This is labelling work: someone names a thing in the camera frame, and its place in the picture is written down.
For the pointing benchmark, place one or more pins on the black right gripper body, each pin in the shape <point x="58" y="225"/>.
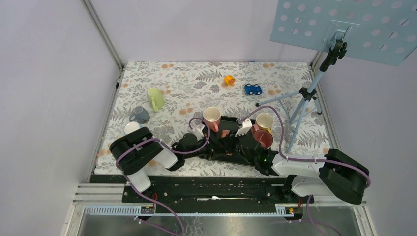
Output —
<point x="249" y="158"/>

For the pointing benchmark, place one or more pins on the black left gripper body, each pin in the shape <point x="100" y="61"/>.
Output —
<point x="203" y="147"/>

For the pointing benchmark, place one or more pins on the yellow ceramic mug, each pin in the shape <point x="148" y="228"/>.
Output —
<point x="264" y="121"/>

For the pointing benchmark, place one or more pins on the salmon pink ceramic mug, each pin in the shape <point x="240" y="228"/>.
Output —
<point x="212" y="116"/>

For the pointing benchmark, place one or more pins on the green ceramic mug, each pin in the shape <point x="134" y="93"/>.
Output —
<point x="156" y="99"/>

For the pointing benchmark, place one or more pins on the blue white ceramic mug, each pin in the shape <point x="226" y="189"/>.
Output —
<point x="131" y="127"/>

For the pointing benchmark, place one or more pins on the brown ceramic mug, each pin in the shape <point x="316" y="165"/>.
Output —
<point x="225" y="133"/>

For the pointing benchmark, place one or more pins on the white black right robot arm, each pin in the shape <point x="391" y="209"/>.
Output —
<point x="334" y="173"/>

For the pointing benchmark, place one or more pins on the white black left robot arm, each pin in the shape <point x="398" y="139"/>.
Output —
<point x="136" y="149"/>

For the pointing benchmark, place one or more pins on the grey ceramic mug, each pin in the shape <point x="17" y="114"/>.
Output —
<point x="140" y="115"/>

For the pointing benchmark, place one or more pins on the black plastic tray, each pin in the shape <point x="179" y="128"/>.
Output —
<point x="231" y="123"/>

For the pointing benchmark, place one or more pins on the floral patterned tablecloth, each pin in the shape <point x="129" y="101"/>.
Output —
<point x="190" y="87"/>

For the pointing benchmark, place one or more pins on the blue toy car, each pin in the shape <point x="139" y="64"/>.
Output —
<point x="251" y="89"/>

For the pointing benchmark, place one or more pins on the small orange toy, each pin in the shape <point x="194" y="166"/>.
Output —
<point x="229" y="80"/>

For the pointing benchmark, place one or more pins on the light blue tripod stand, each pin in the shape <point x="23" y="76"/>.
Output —
<point x="335" y="52"/>

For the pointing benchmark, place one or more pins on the light blue perforated board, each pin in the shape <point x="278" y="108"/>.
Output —
<point x="382" y="31"/>

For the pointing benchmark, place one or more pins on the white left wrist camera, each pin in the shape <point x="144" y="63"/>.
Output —
<point x="198" y="131"/>

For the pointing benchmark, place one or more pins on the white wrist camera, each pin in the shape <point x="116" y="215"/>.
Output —
<point x="246" y="125"/>
<point x="198" y="131"/>

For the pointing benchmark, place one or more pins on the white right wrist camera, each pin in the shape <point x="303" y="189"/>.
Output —
<point x="246" y="125"/>

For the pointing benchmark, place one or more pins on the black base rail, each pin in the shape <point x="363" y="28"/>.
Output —
<point x="209" y="194"/>

